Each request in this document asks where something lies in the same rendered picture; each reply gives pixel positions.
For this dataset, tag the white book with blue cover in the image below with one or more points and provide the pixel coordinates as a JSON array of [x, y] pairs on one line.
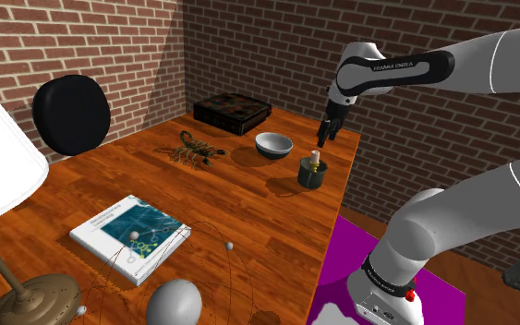
[[120, 234]]

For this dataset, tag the dark patterned flat box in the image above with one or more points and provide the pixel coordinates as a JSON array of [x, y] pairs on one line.
[[232, 111]]

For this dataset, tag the dark scorpion figure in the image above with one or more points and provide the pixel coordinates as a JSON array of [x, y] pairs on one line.
[[195, 150]]

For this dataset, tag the wooden table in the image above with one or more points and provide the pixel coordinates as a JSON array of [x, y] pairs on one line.
[[241, 211]]

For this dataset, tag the black rounded chair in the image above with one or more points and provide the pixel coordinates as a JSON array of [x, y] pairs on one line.
[[71, 115]]

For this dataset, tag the dark candle holder with candle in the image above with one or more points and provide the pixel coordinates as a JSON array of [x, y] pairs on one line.
[[312, 174]]

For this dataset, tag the white bowl with dark outside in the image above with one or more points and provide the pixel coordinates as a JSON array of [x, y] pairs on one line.
[[274, 143]]

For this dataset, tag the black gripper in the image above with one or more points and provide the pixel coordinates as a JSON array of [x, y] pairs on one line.
[[338, 111]]

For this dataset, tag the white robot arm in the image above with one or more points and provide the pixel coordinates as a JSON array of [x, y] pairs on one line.
[[462, 216]]

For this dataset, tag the magenta robot stand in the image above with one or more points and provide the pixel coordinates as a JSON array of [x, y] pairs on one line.
[[347, 252]]

